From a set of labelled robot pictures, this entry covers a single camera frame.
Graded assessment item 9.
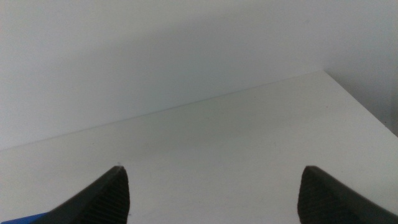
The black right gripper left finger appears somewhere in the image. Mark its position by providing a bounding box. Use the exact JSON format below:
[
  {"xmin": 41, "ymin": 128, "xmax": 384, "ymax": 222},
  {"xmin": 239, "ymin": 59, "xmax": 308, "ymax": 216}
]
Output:
[{"xmin": 30, "ymin": 165, "xmax": 131, "ymax": 224}]

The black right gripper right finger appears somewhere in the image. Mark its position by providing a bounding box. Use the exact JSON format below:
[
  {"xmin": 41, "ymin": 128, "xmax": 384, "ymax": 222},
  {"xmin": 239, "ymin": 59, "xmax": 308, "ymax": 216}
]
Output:
[{"xmin": 297, "ymin": 165, "xmax": 398, "ymax": 224}]

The blue rectangular mat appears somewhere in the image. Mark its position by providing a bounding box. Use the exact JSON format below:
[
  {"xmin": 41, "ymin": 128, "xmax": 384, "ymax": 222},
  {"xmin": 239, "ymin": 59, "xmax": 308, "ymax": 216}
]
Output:
[{"xmin": 0, "ymin": 212, "xmax": 48, "ymax": 224}]

